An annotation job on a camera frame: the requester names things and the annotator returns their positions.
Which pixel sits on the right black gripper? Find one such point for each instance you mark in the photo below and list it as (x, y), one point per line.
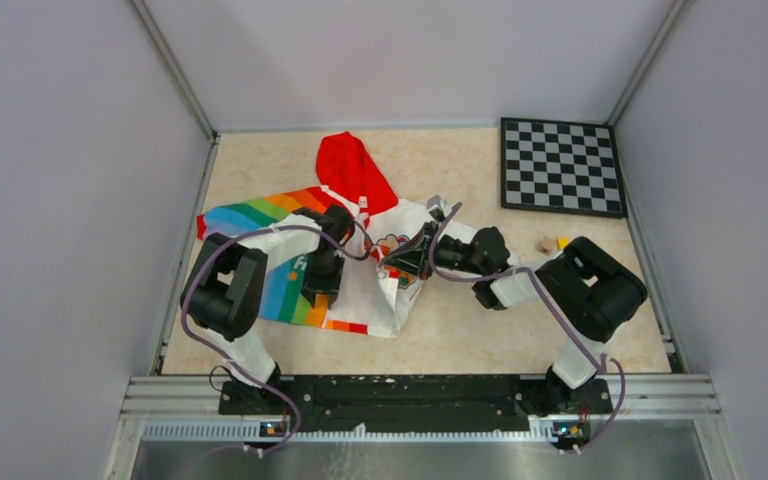
(412, 257)

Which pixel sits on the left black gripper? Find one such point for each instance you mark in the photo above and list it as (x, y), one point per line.
(311, 286)

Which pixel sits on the rainbow white red hooded jacket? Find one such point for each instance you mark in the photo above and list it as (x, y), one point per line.
(372, 300)

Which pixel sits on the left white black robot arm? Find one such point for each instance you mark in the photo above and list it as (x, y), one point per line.
(224, 291)

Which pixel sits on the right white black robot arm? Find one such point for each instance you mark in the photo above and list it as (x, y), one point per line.
(589, 292)

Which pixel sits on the small wooden block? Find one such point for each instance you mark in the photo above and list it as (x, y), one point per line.
(546, 245)

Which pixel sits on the black white checkerboard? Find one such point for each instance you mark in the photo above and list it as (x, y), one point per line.
(560, 167)

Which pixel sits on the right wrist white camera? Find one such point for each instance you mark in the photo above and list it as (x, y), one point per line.
(437, 208)

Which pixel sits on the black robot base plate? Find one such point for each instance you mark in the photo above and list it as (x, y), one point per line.
(416, 403)

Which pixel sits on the aluminium frame rail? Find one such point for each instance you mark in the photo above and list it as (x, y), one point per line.
(634, 426)

